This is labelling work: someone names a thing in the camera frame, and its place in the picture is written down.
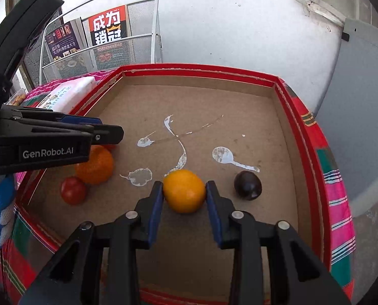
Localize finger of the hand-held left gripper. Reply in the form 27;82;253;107
0;105;103;128
32;124;125;146

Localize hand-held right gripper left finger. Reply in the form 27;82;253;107
18;180;165;305

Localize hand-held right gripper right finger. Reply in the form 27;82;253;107
205;180;351;305

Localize yellow-orange orange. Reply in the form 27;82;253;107
163;169;206;214

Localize large orange with stem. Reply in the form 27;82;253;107
75;145;115;185

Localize dark purple plum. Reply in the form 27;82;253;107
234;171;262;201

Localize red cardboard box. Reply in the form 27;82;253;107
14;64;332;305

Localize person's left hand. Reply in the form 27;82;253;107
0;175;17;255

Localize pink white tissue pack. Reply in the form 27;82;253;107
19;76;97;113

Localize clear plastic fruit container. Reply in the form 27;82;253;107
9;90;26;106

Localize dark cookbook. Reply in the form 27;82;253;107
44;22;85;80

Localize grey metal mesh chair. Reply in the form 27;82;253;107
39;0;163;85

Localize red and black book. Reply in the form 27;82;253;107
87;5;135;69

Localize plaid tablecloth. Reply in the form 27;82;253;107
0;69;357;305

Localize grey folded panel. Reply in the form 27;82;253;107
313;17;378;210

